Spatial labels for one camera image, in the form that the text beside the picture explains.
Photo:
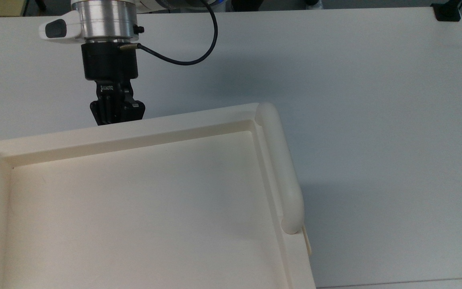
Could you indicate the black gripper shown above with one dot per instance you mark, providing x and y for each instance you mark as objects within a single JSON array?
[{"x": 108, "y": 64}]

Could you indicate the dark chair leg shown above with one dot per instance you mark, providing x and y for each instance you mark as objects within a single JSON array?
[{"x": 40, "y": 4}]

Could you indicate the black table clamp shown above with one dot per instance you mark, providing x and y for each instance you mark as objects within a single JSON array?
[{"x": 447, "y": 12}]

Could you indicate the rounded cream cabinet rail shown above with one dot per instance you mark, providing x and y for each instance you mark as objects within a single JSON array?
[{"x": 281, "y": 168}]

